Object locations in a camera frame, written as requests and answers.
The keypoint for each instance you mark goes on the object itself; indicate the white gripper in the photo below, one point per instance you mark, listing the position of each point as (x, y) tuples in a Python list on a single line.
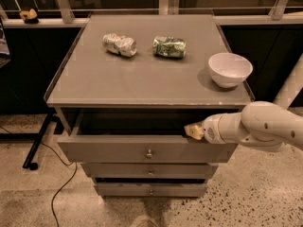
[(209, 130)]

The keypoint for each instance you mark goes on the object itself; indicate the grey top drawer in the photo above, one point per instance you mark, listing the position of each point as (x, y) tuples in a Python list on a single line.
[(140, 136)]

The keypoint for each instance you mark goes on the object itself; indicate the grey drawer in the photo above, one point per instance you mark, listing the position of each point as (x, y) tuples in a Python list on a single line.
[(140, 136), (191, 190), (162, 171)]

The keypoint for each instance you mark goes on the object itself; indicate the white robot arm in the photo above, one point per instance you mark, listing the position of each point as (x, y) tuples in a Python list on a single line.
[(261, 125)]

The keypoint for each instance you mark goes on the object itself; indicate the grey bottom drawer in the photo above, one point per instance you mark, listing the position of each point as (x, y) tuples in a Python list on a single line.
[(191, 190)]

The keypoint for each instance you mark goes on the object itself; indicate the grey drawer cabinet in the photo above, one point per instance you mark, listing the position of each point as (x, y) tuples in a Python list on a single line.
[(92, 78)]

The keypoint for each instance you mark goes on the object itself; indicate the grey middle drawer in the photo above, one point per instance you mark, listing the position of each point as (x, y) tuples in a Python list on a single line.
[(162, 171)]

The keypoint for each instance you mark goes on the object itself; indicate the white bowl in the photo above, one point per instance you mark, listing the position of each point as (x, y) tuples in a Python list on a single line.
[(228, 69)]

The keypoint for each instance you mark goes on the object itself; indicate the crushed green can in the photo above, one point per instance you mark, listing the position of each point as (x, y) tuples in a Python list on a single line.
[(169, 47)]

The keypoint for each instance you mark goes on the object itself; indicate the crushed silver can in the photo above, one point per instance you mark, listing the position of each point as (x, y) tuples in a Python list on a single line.
[(119, 44)]

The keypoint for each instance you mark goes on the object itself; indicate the black table leg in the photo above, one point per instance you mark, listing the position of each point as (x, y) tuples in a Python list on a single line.
[(28, 163)]

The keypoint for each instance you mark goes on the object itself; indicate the yellow black object on ledge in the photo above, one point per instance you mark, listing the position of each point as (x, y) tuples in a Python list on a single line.
[(29, 16)]

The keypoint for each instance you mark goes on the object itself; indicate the white diagonal post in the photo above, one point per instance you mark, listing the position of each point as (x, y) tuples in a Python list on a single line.
[(291, 87)]

